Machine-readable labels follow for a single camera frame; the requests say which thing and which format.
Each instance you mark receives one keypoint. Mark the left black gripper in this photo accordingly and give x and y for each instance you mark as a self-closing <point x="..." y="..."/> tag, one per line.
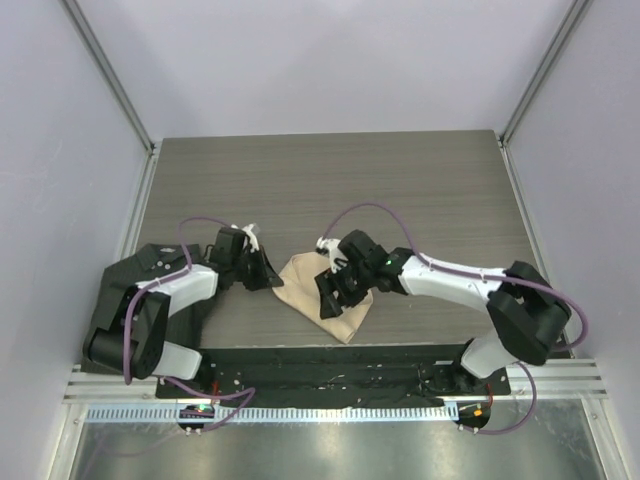
<point x="266" y="278"/>

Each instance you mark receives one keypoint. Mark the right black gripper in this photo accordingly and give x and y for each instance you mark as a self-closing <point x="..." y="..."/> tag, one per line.
<point x="330" y="283"/>

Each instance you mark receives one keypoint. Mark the beige cloth napkin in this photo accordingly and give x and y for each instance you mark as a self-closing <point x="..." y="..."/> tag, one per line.
<point x="299" y="291"/>

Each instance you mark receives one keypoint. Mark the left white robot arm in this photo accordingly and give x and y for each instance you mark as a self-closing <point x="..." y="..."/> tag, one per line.
<point x="193" y="283"/>

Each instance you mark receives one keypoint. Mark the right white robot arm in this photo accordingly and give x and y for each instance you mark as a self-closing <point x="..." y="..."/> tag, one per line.
<point x="527" y="318"/>

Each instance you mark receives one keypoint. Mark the dark striped button shirt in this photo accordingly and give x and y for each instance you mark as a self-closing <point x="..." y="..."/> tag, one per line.
<point x="152" y="325"/>

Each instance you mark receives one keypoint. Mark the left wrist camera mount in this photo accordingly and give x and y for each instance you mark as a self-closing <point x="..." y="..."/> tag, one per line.
<point x="251" y="232"/>

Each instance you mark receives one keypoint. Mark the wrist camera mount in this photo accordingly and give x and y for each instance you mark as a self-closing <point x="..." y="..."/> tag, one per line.
<point x="251" y="232"/>
<point x="329" y="248"/>

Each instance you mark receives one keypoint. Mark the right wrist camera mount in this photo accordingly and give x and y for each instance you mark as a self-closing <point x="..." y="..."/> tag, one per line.
<point x="329" y="248"/>

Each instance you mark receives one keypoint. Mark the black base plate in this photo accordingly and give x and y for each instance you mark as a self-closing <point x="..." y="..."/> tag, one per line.
<point x="339" y="377"/>

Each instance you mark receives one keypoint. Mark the white slotted cable duct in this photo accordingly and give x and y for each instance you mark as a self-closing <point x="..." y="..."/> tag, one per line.
<point x="185" y="413"/>

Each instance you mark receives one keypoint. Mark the aluminium front rail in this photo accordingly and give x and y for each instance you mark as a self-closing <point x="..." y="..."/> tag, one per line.
<point x="559" y="379"/>

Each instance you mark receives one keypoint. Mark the left aluminium frame post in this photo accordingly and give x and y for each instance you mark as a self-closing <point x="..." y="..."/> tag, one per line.
<point x="104" y="66"/>

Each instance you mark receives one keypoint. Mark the aluminium frame post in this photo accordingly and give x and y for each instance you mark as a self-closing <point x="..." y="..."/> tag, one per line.
<point x="104" y="66"/>
<point x="559" y="41"/>

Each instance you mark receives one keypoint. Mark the right aluminium frame post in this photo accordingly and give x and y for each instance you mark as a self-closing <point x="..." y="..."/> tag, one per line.
<point x="559" y="41"/>

